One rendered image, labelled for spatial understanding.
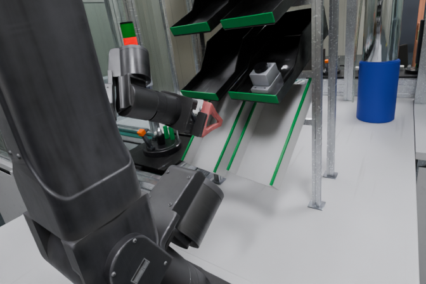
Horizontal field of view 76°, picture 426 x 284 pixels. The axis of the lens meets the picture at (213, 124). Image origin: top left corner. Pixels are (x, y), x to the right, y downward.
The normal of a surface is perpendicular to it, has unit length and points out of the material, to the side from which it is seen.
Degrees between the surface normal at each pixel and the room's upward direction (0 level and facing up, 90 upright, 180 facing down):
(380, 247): 0
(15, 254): 0
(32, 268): 0
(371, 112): 90
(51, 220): 90
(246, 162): 45
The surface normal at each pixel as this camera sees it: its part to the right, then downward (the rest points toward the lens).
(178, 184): -0.33, -0.73
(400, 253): -0.12, -0.94
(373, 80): -0.61, 0.33
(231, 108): -0.58, -0.43
